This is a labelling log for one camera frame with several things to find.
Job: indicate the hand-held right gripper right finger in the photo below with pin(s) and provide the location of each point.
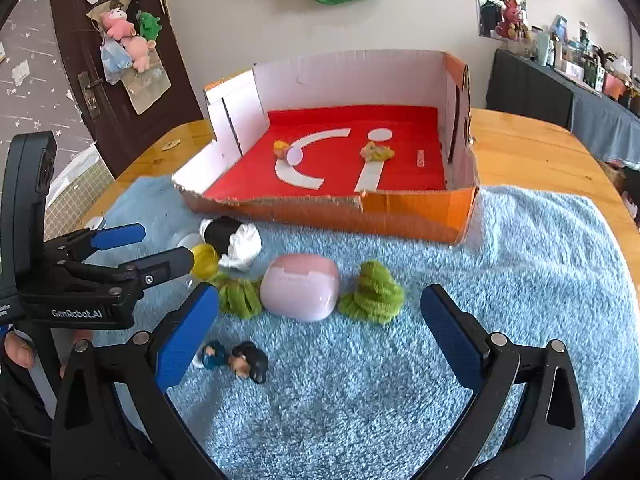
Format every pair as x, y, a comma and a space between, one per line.
450, 335

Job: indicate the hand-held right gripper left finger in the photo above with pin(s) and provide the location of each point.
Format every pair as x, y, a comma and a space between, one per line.
187, 340

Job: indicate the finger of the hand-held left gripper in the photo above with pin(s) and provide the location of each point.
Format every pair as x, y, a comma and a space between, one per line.
170, 262
117, 236

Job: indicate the clear round lid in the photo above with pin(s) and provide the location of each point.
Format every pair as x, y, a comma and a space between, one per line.
181, 240

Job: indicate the yellow plastic cap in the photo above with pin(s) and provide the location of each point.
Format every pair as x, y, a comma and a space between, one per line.
205, 261

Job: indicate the black-haired doll figure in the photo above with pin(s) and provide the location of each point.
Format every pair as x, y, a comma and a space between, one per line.
240, 357

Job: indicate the green fuzzy scrunchie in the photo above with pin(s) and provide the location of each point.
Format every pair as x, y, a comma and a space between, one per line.
240, 297
372, 292

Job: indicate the pink rounded case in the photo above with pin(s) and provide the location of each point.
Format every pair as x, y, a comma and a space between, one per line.
300, 287

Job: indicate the orange cardboard box red inside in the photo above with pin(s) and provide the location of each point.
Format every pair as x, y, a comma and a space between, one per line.
410, 215

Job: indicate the person's left hand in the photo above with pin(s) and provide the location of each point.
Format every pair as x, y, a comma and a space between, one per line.
17, 351

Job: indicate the small white object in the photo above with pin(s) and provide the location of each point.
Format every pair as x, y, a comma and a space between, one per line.
95, 222

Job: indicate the black and white fabric roll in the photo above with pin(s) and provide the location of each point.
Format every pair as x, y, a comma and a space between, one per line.
227, 237

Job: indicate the white grid panel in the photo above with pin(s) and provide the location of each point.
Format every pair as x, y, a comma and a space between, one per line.
75, 180

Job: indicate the small wooden tag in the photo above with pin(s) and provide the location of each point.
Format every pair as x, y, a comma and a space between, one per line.
170, 144

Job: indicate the dark brown door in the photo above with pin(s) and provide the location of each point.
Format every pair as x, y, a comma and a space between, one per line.
65, 125

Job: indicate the light blue fluffy towel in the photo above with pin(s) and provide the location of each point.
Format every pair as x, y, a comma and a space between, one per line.
350, 410

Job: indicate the clear plastic pouch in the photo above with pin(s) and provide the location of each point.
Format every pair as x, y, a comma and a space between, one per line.
145, 87

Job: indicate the small yellow pink trinket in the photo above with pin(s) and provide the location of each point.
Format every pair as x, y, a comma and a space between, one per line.
281, 147

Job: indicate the pale pink disc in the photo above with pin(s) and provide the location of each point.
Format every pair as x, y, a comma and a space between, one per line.
295, 156

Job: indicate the blue face mask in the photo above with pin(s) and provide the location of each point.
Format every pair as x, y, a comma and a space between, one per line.
112, 60

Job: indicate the plain pink plush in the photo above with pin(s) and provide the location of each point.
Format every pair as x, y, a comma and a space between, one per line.
137, 52

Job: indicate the white paper scrap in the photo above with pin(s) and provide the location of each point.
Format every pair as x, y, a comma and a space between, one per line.
20, 72

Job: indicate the yellowish toy figure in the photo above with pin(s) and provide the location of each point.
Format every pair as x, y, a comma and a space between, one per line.
377, 151

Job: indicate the pink plush with white face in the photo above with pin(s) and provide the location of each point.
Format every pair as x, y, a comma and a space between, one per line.
117, 22

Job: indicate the green plush toy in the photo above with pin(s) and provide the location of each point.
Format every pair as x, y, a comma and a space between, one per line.
149, 24

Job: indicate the dark cloth-covered side table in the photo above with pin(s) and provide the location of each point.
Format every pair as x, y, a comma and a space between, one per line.
550, 95

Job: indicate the group of bottles and boxes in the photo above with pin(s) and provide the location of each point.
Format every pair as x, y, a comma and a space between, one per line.
580, 55

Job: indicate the pink rabbit plush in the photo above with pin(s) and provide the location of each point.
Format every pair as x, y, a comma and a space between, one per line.
511, 17

